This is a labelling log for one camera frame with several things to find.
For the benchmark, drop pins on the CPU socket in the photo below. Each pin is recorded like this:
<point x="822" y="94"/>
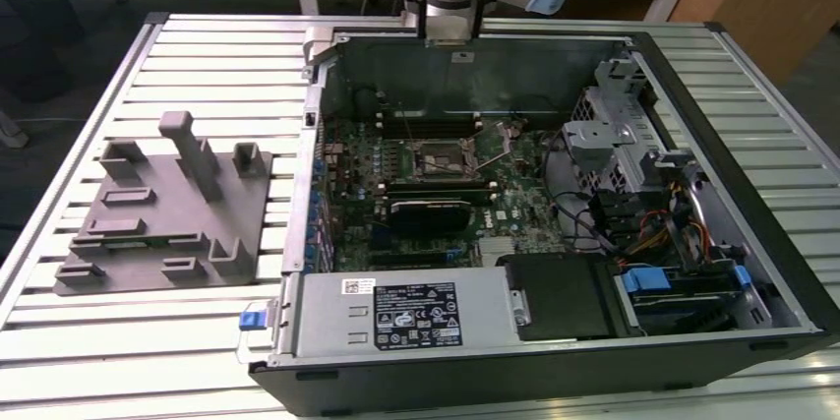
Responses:
<point x="436" y="152"/>

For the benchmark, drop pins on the thin metal locking lever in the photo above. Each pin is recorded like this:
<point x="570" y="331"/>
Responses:
<point x="409" y="129"/>
<point x="442" y="167"/>

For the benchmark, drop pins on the silver metal drive cage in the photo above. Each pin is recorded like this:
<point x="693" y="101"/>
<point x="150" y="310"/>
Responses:
<point x="593" y="137"/>

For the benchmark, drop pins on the green motherboard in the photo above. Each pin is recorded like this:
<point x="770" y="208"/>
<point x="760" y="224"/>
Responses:
<point x="354" y="164"/>

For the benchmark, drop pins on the wooden cabinet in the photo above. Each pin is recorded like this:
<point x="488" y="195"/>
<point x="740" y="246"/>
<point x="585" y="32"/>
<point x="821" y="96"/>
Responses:
<point x="774" y="7"/>

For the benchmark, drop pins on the green RAM stick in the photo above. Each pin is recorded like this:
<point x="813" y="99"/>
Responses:
<point x="153" y="241"/>
<point x="433" y="193"/>

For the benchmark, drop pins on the black graphics card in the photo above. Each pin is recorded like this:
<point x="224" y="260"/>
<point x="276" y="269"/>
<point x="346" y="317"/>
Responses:
<point x="426" y="218"/>

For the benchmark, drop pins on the silver chipset heatsink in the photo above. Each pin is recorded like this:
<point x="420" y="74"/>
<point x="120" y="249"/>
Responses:
<point x="496" y="249"/>

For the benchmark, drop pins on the black expansion slot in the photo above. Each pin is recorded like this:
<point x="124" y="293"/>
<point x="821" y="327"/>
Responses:
<point x="406" y="259"/>

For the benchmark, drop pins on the grey parts rack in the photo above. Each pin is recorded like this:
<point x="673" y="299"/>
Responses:
<point x="164" y="223"/>

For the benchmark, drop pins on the black plastic shroud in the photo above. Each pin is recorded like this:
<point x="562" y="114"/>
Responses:
<point x="564" y="297"/>

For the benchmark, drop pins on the hard disk in blue carrier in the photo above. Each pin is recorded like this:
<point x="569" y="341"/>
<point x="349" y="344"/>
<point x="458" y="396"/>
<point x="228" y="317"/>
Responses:
<point x="646" y="282"/>

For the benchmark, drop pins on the white plastic foot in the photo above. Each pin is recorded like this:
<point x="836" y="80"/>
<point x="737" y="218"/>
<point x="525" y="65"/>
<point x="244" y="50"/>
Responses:
<point x="13" y="137"/>

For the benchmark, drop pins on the grey power supply unit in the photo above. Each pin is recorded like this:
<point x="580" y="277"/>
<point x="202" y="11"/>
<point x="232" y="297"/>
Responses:
<point x="328" y="317"/>

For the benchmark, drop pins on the blue case latch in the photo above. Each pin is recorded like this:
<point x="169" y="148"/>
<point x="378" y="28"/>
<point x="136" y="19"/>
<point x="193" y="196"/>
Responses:
<point x="252" y="320"/>

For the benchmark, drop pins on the black open PC case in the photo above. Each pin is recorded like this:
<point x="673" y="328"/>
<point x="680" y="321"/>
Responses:
<point x="458" y="380"/>

